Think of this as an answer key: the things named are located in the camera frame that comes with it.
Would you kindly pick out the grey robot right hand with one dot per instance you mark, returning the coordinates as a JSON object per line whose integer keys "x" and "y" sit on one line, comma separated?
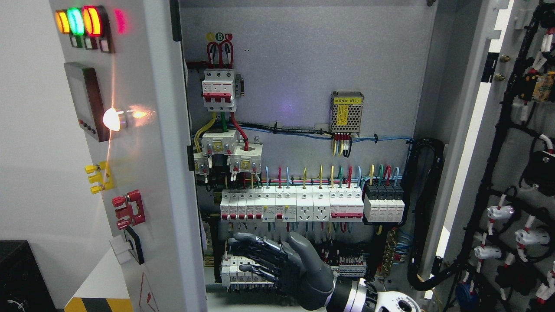
{"x": 293, "y": 266}

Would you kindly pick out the grey cabinet door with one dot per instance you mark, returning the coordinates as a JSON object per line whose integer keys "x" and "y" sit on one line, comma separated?
{"x": 484, "y": 209}
{"x": 145, "y": 77}

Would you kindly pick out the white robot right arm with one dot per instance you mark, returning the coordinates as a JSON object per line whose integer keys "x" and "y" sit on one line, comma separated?
{"x": 361, "y": 296}

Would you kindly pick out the lower relay terminal row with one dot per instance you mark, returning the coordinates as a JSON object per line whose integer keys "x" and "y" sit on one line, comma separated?
{"x": 345, "y": 260}

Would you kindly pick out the white socket breaker row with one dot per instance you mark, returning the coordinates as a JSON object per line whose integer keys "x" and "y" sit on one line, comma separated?
{"x": 293, "y": 204}

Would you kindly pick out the black surge protector block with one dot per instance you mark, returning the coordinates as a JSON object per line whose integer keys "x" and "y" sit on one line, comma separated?
{"x": 383, "y": 204}

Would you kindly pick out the white current transformers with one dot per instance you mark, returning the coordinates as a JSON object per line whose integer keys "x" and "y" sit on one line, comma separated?
{"x": 236, "y": 156}

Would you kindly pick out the red electric warning sticker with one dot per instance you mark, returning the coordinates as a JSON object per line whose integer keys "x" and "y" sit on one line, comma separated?
{"x": 147, "y": 302}

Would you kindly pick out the grey electrical cabinet body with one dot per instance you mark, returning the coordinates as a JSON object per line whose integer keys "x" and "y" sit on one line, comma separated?
{"x": 294, "y": 53}

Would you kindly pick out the metal mesh power supply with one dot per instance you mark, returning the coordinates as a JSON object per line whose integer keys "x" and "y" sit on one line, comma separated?
{"x": 345, "y": 111}

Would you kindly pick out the red white main breaker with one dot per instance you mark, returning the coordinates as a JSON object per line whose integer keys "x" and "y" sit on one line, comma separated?
{"x": 220, "y": 89}

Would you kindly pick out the white glowing lamp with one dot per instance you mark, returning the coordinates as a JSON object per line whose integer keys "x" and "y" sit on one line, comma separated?
{"x": 115, "y": 119}

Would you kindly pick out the black digital power meter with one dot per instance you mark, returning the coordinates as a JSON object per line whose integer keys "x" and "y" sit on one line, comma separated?
{"x": 85, "y": 92}

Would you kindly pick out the red indicator light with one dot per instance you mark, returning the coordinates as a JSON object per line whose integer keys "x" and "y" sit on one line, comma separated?
{"x": 97, "y": 29}

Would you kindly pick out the green indicator light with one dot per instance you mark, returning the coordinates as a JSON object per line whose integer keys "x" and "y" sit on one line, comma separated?
{"x": 77, "y": 26}

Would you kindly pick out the yellow indicator light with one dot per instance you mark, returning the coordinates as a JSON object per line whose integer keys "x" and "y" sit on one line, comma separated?
{"x": 61, "y": 19}

